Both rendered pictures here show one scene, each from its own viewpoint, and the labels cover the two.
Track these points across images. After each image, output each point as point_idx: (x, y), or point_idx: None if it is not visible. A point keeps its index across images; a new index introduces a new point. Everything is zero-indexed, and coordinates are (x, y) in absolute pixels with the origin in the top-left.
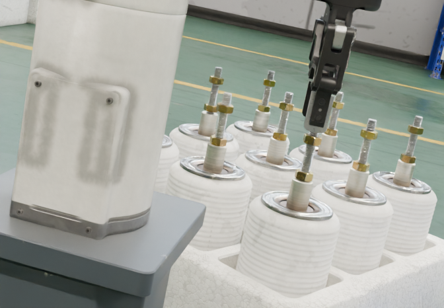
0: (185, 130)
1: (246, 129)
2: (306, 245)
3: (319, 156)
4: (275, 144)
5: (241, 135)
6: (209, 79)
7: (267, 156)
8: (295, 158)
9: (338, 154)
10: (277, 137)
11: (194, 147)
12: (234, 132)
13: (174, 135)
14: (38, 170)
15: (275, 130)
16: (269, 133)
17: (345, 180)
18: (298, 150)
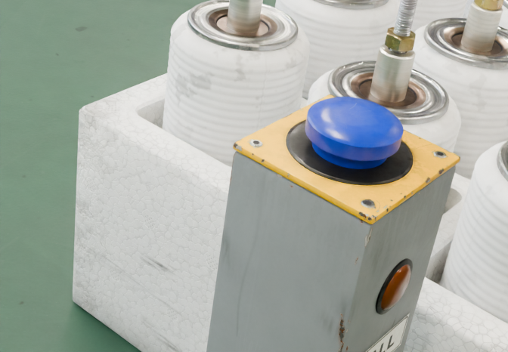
0: (413, 112)
1: (274, 38)
2: None
3: None
4: (500, 16)
5: (296, 54)
6: None
7: (488, 42)
8: (442, 20)
9: None
10: (500, 4)
11: (460, 122)
12: (283, 59)
13: (428, 137)
14: None
15: None
16: (276, 16)
17: None
18: (348, 8)
